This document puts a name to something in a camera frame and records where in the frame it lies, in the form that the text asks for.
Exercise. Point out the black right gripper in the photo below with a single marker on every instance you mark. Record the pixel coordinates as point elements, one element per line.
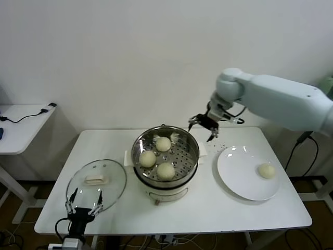
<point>208,122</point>

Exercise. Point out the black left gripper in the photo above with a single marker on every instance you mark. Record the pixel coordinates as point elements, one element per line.
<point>80,220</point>

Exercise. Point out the round glass pot lid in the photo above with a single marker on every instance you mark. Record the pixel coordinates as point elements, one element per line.
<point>109,179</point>

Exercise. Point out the white steamed baozi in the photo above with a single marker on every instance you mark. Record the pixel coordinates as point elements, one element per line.
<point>147,159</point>
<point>163,144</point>
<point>165,171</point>
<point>266,171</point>

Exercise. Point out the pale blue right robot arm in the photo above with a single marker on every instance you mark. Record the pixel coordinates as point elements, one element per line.
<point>281,99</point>

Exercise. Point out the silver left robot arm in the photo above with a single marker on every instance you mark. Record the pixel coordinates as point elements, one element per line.
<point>72,244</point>

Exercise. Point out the stainless steel steamer basket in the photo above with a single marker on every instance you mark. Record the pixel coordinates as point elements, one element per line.
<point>183,156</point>

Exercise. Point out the scattered dark crumbs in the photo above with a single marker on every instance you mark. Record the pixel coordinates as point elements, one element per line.
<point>217,148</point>

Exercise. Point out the white table leg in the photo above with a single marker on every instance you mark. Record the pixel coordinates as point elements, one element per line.
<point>95,243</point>
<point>249,238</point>

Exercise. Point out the large white round plate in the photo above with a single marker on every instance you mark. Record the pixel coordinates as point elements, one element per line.
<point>239,172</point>

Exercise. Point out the cream electric cooking pot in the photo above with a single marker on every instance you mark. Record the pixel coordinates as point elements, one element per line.
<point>166,194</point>

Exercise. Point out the white power strip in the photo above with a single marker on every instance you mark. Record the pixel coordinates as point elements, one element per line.
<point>166,238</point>

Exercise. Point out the white side table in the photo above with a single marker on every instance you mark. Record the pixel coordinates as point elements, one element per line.
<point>26,130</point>

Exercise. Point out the small blue object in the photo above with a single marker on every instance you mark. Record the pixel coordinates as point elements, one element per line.
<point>1,133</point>

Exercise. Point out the mint green appliance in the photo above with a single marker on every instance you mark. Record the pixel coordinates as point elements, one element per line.
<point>328,83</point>

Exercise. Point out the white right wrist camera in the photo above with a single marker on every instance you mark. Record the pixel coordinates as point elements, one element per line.
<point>216,114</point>

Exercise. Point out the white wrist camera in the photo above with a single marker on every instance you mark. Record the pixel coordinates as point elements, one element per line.
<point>216,114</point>
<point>56,246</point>

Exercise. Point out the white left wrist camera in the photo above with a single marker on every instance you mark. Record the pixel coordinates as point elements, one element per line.
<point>56,246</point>

